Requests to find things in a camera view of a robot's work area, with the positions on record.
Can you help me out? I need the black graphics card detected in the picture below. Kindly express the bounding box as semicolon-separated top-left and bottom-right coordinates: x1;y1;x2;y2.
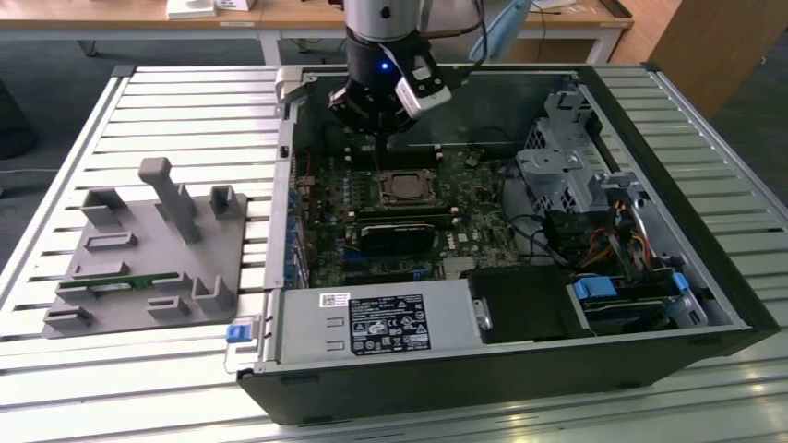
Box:
355;222;440;256

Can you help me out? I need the green RAM stick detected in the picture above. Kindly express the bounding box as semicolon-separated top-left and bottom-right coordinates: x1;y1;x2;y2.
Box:
355;210;456;228
76;271;182;293

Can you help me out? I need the black PC case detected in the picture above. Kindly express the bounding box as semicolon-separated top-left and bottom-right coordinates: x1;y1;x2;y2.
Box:
236;62;783;425

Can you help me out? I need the wooden cabinet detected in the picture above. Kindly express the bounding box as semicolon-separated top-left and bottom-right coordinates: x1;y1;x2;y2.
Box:
639;0;788;122

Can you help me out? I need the grey parts rack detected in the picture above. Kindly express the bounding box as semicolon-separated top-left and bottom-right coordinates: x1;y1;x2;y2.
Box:
40;156;251;341

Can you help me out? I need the green Dell motherboard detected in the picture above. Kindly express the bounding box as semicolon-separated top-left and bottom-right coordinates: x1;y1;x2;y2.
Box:
292;147;524;287

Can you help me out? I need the silver perforated drive cage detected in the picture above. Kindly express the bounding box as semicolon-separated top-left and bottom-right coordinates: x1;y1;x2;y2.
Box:
515;90;620;218

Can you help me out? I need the wooden desk with white frame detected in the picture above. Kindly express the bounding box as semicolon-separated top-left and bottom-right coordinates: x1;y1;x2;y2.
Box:
0;5;267;59
258;0;635;66

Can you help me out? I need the silver power supply unit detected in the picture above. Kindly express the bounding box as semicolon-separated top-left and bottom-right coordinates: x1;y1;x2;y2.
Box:
262;280;483;373

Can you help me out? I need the hard disk in blue carrier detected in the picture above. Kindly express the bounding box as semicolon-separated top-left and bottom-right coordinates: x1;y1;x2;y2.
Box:
564;272;676;334

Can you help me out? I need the coloured power wire bundle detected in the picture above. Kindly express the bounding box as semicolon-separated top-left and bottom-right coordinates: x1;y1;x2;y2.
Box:
578;223;655;273

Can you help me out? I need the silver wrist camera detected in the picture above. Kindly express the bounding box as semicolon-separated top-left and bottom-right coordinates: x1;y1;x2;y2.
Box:
394;54;456;120

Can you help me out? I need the silver finned heatsink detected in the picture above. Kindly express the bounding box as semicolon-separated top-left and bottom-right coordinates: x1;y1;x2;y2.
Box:
443;257;480;280

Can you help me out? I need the metal socket cover frame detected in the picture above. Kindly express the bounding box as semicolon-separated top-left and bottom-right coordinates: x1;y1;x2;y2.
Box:
378;168;443;206

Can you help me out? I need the black drive bay box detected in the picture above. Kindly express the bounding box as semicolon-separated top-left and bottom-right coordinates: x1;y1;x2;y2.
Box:
466;266;596;346

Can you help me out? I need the black power connector block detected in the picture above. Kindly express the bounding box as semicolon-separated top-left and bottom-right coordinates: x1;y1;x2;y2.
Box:
540;208;596;262

